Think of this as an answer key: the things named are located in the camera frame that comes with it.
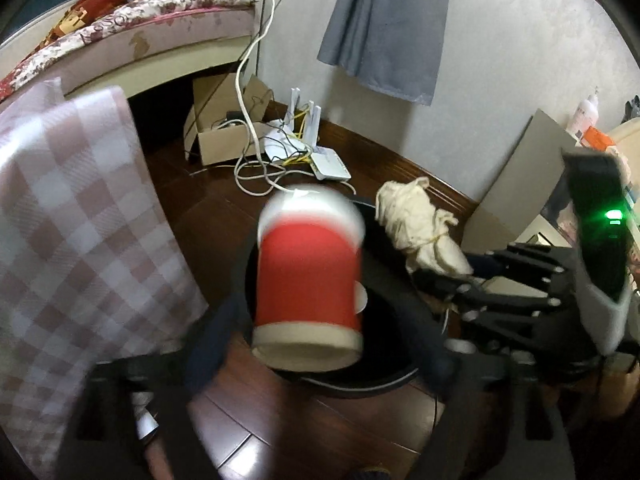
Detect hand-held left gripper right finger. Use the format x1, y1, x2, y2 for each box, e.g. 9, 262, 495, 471
397, 282, 581, 480

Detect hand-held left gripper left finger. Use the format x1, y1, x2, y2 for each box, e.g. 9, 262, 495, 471
55, 285, 248, 480

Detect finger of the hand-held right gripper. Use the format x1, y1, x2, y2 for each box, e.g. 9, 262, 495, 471
415, 270, 572, 357
469, 241, 582, 286

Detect black round trash bin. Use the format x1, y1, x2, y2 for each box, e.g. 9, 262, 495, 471
234, 197, 450, 401

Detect cream paper towel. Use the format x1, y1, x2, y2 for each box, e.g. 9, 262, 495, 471
375, 177, 473, 277

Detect red paper cup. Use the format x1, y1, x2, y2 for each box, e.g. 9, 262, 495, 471
250, 185, 368, 373

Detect grey cardboard sheet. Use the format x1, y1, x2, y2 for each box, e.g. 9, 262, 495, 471
462, 108, 578, 253

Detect orange box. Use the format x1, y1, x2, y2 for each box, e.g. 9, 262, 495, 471
580, 127, 618, 153

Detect cream cabinet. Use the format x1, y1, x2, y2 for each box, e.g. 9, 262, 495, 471
605, 117, 640, 161

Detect white pump bottle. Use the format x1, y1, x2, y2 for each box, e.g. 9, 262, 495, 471
567, 87, 601, 143

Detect pink checked tablecloth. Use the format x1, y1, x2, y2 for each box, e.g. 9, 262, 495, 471
0, 77, 208, 480

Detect open cardboard box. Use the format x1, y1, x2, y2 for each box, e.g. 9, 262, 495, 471
182, 74, 273, 166

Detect white flat modem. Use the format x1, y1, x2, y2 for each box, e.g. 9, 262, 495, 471
310, 147, 352, 181

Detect white router with antennas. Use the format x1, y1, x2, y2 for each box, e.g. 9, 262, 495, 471
262, 87, 323, 161

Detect grey hanging cloth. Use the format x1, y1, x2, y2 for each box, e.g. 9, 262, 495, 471
317, 0, 453, 107

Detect bed with floral mattress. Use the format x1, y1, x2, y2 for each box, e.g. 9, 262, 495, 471
0, 0, 261, 106

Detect red patterned blanket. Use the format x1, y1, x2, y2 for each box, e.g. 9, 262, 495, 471
30, 0, 146, 56

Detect white power cable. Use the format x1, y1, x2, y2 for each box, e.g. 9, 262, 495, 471
234, 0, 301, 198

